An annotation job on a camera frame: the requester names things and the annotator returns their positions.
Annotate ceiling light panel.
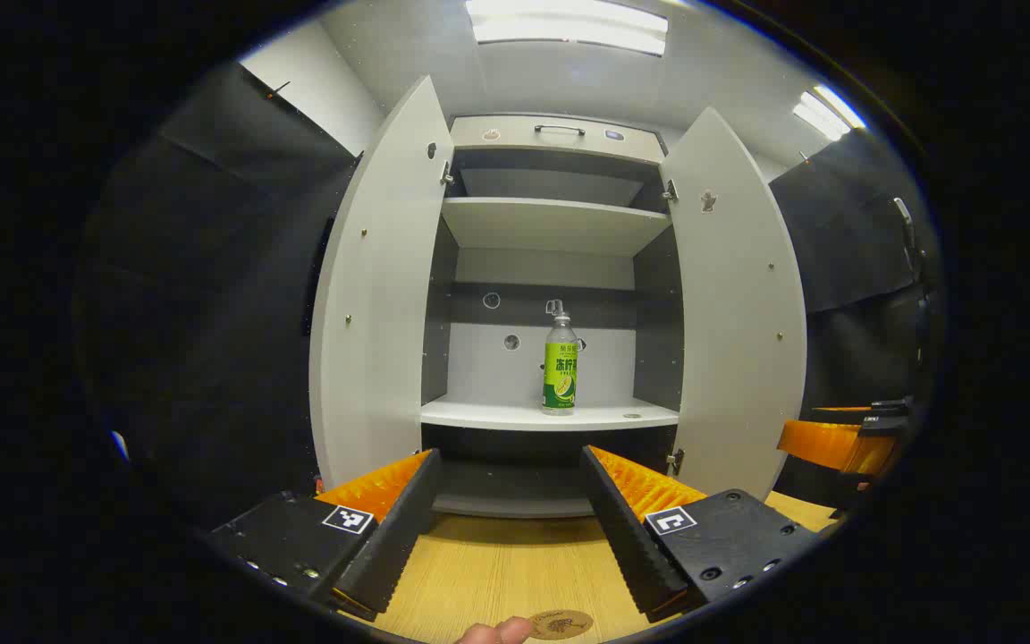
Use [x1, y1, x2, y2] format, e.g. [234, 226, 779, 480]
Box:
[792, 84, 866, 142]
[466, 0, 669, 56]

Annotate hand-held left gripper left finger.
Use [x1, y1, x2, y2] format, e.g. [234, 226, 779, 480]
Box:
[209, 449, 443, 623]

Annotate black backdrop cloth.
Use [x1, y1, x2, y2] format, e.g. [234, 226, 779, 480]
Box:
[77, 61, 941, 529]

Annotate round brown coaster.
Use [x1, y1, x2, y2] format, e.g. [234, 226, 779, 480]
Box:
[528, 609, 595, 641]

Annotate green label plastic bottle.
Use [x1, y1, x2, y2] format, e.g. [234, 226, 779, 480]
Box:
[542, 311, 579, 417]

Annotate grey door with checkered sticker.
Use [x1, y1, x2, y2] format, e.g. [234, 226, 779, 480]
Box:
[309, 75, 455, 491]

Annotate grey cabinet door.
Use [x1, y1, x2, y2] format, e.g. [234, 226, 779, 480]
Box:
[660, 106, 808, 502]

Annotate white cabinet shelf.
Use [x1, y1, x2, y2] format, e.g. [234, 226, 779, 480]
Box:
[441, 197, 672, 258]
[421, 396, 680, 432]

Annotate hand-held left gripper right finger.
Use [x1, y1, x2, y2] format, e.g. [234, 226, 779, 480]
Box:
[579, 445, 824, 624]

